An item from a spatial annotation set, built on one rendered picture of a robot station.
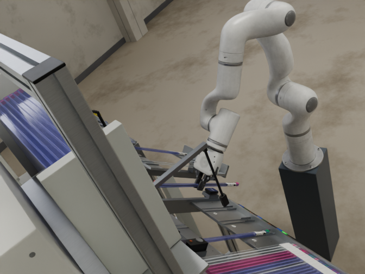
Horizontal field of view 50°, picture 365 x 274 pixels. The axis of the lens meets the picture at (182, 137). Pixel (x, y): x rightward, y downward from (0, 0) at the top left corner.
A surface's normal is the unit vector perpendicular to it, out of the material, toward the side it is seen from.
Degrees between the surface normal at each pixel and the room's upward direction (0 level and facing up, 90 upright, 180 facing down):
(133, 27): 90
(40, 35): 90
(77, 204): 90
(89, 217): 90
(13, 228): 0
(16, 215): 0
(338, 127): 0
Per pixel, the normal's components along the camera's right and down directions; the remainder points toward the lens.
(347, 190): -0.32, -0.75
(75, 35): 0.81, 0.11
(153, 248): 0.60, 0.31
